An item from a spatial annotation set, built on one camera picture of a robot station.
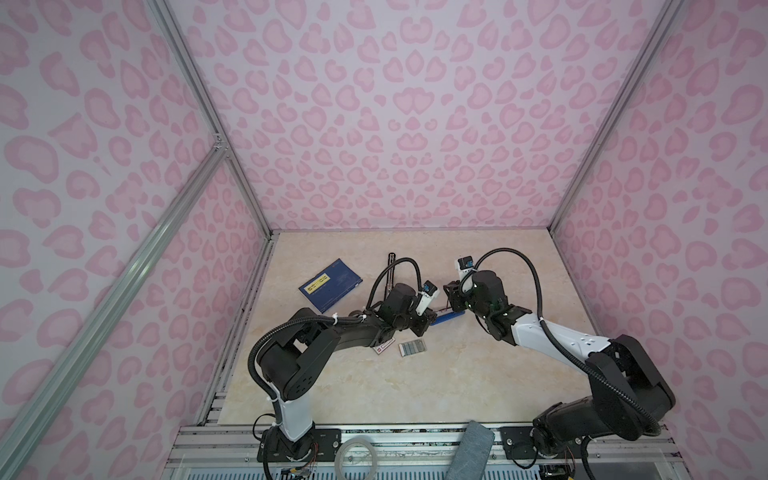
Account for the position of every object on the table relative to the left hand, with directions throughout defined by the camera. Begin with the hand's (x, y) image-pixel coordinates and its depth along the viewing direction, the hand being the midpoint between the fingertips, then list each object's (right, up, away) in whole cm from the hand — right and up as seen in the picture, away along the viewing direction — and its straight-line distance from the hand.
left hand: (437, 309), depth 89 cm
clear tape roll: (-21, -28, -18) cm, 39 cm away
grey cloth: (+6, -30, -19) cm, 36 cm away
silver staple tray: (-7, -12, +1) cm, 14 cm away
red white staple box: (-16, -5, -19) cm, 25 cm away
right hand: (+3, +8, -1) cm, 9 cm away
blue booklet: (-34, +5, +15) cm, 38 cm away
